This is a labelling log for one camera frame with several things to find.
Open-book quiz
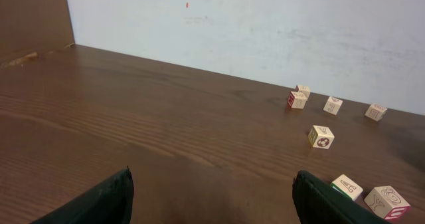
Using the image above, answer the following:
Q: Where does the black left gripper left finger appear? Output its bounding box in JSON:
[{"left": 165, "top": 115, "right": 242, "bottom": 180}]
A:
[{"left": 33, "top": 168, "right": 134, "bottom": 224}]

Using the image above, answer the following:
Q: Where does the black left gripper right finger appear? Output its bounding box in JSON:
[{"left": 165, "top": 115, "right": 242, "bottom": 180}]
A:
[{"left": 292, "top": 170, "right": 389, "bottom": 224}]

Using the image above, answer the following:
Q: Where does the wooden block letter A green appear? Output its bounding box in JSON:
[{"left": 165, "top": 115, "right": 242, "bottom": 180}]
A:
[{"left": 331, "top": 174, "right": 363, "bottom": 201}]

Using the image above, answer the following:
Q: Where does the wooden block snail letter Y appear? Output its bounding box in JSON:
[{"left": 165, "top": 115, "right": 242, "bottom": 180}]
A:
[{"left": 364, "top": 185, "right": 410, "bottom": 221}]

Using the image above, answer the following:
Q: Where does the wooden block soccer ball yellow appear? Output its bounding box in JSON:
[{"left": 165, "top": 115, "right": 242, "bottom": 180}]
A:
[{"left": 307, "top": 125, "right": 335, "bottom": 149}]

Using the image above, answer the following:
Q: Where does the wooden block number 3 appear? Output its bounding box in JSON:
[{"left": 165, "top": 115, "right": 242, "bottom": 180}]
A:
[{"left": 323, "top": 96, "right": 343, "bottom": 115}]

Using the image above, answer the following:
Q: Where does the wooden block red M side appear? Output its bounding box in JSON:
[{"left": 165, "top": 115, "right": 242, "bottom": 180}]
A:
[{"left": 288, "top": 91, "right": 307, "bottom": 109}]

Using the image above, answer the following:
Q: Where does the wooden block number 6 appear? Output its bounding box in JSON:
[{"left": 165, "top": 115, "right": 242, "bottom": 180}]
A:
[{"left": 365, "top": 104, "right": 388, "bottom": 122}]

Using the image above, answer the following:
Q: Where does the wooden block far back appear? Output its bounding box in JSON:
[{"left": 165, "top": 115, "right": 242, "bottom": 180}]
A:
[{"left": 296, "top": 84, "right": 311, "bottom": 99}]

